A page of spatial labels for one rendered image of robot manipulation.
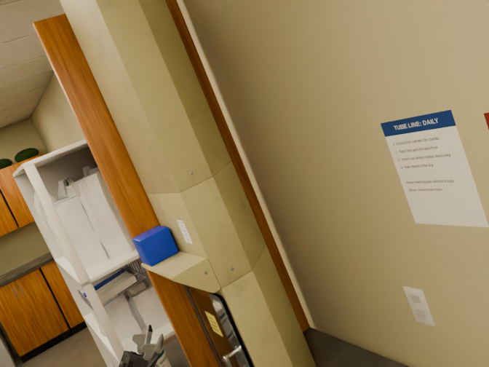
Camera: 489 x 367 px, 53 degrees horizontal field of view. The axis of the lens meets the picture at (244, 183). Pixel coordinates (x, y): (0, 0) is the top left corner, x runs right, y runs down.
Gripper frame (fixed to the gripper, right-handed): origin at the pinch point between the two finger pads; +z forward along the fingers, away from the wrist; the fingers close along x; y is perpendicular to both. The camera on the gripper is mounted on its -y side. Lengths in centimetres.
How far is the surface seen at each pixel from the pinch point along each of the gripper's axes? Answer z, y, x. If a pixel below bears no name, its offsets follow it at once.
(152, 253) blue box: 22.1, 10.8, -2.4
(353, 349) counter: 12, -65, -15
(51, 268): -30, -31, 478
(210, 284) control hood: 19.1, -1.4, -23.7
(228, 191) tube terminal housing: 46, 1, -19
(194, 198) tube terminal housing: 40.0, 11.5, -23.8
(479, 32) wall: 79, -6, -92
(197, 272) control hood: 21.0, 3.5, -23.7
